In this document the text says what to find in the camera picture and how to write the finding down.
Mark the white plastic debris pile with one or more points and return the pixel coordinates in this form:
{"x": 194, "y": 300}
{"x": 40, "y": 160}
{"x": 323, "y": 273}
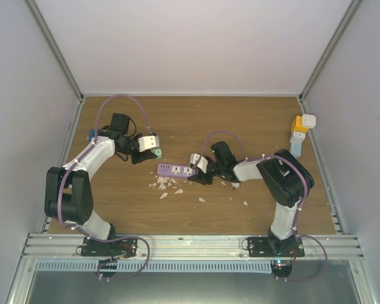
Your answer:
{"x": 167, "y": 186}

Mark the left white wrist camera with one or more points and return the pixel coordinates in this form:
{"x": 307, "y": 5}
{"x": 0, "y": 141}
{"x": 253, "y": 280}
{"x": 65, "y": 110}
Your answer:
{"x": 148, "y": 142}

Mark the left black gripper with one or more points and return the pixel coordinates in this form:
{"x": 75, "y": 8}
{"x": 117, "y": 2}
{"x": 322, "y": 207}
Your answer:
{"x": 146, "y": 154}

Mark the blue cube plug adapter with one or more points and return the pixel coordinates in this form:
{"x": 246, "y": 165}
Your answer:
{"x": 91, "y": 135}

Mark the green plug adapter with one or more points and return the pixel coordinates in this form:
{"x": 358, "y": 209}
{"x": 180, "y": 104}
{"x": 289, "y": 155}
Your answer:
{"x": 157, "y": 153}

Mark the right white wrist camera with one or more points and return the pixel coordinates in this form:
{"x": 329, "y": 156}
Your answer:
{"x": 198, "y": 161}

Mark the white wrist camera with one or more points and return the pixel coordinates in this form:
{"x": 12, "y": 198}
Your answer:
{"x": 198, "y": 161}
{"x": 148, "y": 142}

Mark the light blue charger block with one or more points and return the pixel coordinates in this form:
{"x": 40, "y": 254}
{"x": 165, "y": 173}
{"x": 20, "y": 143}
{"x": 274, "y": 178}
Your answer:
{"x": 296, "y": 141}

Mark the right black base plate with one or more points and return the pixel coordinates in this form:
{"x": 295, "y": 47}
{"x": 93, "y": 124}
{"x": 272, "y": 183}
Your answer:
{"x": 259, "y": 247}

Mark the aluminium front rail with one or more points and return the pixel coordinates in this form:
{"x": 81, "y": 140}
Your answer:
{"x": 199, "y": 247}

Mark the slotted grey cable duct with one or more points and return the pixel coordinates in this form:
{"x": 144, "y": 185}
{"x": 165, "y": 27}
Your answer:
{"x": 158, "y": 266}

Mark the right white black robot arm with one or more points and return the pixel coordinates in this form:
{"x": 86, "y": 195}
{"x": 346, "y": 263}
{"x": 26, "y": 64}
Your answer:
{"x": 287, "y": 180}

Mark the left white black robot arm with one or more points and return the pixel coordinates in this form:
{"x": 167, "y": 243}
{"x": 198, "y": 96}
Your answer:
{"x": 68, "y": 196}

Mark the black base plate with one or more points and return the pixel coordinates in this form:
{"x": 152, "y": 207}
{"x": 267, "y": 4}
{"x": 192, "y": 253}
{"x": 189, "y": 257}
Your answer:
{"x": 119, "y": 249}
{"x": 259, "y": 247}

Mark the yellow plug adapter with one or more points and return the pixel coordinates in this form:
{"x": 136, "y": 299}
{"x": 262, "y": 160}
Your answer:
{"x": 297, "y": 126}

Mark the purple power strip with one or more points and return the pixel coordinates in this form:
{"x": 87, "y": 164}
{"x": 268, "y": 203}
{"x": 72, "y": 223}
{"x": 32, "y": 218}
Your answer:
{"x": 175, "y": 171}

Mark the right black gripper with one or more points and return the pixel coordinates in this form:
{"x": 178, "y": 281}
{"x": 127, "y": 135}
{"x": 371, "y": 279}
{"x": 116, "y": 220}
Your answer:
{"x": 201, "y": 178}

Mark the white cube adapter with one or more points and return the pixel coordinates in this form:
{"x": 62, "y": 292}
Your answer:
{"x": 308, "y": 121}

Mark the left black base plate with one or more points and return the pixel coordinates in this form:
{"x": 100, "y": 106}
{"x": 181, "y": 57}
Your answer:
{"x": 119, "y": 249}

